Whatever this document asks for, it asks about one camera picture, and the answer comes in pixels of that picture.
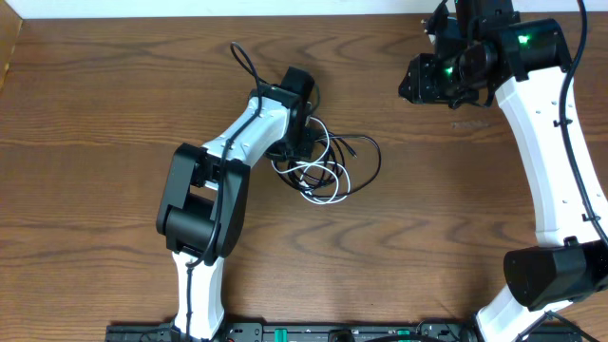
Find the white USB cable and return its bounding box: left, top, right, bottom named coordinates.
left=270, top=116, right=352, bottom=206

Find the black USB cable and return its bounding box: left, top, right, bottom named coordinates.
left=273, top=134, right=382, bottom=200

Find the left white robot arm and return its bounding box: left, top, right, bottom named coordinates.
left=156, top=66, right=315, bottom=341

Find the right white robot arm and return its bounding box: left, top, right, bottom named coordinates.
left=398, top=0, right=607, bottom=341

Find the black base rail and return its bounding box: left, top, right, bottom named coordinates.
left=104, top=320, right=585, bottom=342

